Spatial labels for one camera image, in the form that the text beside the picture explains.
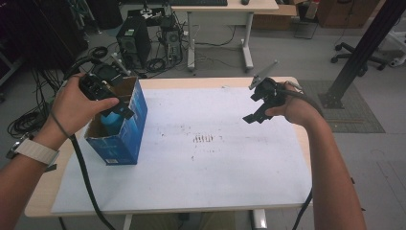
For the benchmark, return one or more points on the white background desk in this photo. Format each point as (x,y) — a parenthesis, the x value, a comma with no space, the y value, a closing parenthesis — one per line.
(223,6)

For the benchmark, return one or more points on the white table leg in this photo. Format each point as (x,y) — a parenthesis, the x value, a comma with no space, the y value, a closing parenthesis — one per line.
(259,220)

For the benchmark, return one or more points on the brown wooden cabinet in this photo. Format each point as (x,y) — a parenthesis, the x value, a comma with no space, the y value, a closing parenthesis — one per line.
(348,12)

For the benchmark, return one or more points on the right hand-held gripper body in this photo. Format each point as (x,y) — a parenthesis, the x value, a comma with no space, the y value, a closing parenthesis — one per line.
(266,92)

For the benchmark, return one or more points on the black keyboard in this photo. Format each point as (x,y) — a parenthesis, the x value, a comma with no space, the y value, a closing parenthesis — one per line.
(198,2)

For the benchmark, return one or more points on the black computer tower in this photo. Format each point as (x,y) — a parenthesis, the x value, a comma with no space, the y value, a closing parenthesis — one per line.
(132,41)

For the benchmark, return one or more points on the blue cardboard box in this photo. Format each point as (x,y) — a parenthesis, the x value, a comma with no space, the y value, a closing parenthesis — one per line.
(124,140)

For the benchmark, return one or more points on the brown cardboard box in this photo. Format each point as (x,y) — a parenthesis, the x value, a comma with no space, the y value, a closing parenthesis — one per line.
(274,17)

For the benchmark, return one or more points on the white paper mat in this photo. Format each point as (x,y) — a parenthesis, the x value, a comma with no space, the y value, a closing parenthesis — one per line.
(223,159)

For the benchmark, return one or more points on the black metal stand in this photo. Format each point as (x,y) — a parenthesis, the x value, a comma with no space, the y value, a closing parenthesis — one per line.
(360,54)

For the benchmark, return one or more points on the black computer mouse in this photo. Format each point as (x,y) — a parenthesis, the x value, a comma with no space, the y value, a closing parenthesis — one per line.
(245,2)

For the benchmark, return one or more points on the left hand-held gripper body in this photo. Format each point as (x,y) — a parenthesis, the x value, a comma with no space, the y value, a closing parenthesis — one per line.
(100,83)

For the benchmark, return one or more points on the black curtain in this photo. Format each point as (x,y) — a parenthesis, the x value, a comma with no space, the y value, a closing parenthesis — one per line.
(41,35)

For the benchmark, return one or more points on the black office chair base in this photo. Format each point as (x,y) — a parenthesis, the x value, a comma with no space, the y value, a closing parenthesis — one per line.
(351,56)

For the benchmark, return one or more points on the open computer tower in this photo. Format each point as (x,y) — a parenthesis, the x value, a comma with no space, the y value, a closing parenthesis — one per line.
(172,41)

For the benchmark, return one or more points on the grey floor mat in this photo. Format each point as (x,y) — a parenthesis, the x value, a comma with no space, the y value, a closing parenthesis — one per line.
(354,118)

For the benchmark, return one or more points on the person's left hand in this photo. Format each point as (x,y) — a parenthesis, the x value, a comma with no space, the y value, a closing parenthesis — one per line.
(75,110)

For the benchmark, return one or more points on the person's right hand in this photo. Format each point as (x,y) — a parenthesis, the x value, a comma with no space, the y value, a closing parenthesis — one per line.
(297,110)

